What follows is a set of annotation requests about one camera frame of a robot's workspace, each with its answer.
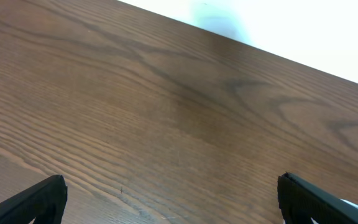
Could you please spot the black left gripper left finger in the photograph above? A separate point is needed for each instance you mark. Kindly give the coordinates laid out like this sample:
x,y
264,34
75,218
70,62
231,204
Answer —
x,y
42,203

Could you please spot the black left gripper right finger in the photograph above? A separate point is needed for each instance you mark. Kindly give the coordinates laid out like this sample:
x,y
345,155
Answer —
x,y
304,203

